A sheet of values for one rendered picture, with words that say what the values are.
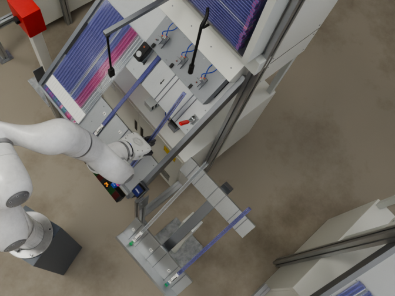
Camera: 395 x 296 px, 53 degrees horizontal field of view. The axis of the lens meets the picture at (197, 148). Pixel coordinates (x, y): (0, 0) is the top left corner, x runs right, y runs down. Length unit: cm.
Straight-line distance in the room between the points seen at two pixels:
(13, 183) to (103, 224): 149
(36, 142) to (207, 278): 163
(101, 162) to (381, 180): 217
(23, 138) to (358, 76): 268
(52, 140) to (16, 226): 39
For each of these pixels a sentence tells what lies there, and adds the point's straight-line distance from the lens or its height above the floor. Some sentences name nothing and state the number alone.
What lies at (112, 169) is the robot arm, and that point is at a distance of 128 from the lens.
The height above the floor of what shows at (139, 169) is 79.
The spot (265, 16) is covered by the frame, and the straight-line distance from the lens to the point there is 110.
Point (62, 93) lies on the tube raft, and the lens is 190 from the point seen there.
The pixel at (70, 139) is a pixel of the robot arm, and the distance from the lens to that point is 106.
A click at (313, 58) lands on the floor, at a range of 320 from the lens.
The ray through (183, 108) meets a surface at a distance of 157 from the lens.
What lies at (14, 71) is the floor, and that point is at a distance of 293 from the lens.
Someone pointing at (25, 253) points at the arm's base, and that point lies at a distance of 177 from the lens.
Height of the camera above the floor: 241
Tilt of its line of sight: 68 degrees down
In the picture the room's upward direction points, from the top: 22 degrees clockwise
